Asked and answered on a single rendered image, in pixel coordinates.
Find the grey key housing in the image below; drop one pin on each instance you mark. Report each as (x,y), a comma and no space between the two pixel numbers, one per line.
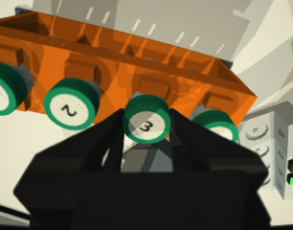
(148,158)

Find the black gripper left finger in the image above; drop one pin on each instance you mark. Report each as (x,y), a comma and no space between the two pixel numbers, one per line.
(85,150)

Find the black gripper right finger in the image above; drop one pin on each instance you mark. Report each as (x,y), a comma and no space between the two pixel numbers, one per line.
(210,151)

